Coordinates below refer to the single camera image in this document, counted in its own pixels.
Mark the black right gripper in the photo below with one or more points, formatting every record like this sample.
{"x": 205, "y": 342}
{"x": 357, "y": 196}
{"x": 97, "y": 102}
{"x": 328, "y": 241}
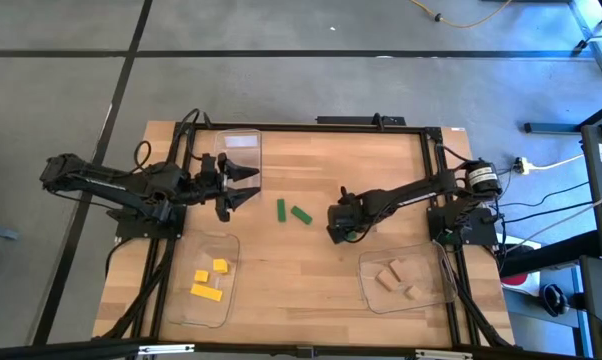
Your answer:
{"x": 342, "y": 220}

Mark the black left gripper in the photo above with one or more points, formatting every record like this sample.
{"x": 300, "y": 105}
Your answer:
{"x": 208, "y": 182}

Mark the green rectangular block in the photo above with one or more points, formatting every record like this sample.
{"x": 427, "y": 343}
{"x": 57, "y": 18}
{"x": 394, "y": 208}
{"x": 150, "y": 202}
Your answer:
{"x": 351, "y": 235}
{"x": 281, "y": 210}
{"x": 301, "y": 215}

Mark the wooden rectangular block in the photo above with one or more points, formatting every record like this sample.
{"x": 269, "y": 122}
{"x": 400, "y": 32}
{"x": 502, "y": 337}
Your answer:
{"x": 386, "y": 280}
{"x": 397, "y": 270}

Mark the yellow rectangular block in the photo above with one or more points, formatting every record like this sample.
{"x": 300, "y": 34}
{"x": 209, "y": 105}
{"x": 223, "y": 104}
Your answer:
{"x": 220, "y": 266}

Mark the small yellow square block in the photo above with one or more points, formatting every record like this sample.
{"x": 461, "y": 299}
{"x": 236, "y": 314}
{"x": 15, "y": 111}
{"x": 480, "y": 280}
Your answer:
{"x": 201, "y": 276}

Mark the wooden cube block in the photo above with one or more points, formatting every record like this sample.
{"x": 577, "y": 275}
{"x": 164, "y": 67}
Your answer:
{"x": 413, "y": 292}

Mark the long yellow block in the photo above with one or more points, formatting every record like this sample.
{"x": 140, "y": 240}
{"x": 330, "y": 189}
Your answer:
{"x": 206, "y": 292}

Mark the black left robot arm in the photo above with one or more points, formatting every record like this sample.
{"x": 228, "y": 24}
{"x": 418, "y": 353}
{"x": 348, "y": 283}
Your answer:
{"x": 106, "y": 182}

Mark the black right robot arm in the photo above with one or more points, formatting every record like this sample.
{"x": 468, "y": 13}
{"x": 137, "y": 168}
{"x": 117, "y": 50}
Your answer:
{"x": 406, "y": 192}

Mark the clear bin with white label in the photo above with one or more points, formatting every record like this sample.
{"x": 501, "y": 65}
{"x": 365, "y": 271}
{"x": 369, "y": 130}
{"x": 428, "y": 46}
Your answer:
{"x": 241, "y": 141}

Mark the clear plastic bin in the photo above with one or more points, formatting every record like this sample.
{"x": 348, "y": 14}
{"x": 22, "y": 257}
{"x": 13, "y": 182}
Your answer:
{"x": 431, "y": 270}
{"x": 201, "y": 315}

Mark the red round object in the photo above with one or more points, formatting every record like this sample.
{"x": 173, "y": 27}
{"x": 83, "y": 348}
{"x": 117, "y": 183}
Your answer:
{"x": 518, "y": 280}

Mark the white power strip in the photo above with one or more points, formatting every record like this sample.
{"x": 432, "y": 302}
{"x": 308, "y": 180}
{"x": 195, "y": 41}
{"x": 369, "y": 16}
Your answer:
{"x": 521, "y": 165}

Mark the black headset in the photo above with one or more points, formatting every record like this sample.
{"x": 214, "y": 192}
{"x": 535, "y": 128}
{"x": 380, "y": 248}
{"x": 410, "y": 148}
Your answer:
{"x": 556, "y": 300}

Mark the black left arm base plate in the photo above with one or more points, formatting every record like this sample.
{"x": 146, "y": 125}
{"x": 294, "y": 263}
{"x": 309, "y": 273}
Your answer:
{"x": 131, "y": 227}

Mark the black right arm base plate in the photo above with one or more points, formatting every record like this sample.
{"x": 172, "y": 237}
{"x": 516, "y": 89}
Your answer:
{"x": 476, "y": 230}

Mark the grey metal floor rail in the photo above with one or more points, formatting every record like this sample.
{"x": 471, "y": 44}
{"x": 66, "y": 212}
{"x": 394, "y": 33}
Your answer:
{"x": 551, "y": 128}

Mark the black upright gantry frame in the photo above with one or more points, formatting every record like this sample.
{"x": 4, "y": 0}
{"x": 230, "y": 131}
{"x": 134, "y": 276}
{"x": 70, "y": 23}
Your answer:
{"x": 81, "y": 350}

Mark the black workstation frame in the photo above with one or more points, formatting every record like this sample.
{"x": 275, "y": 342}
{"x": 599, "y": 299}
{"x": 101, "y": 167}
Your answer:
{"x": 596, "y": 200}

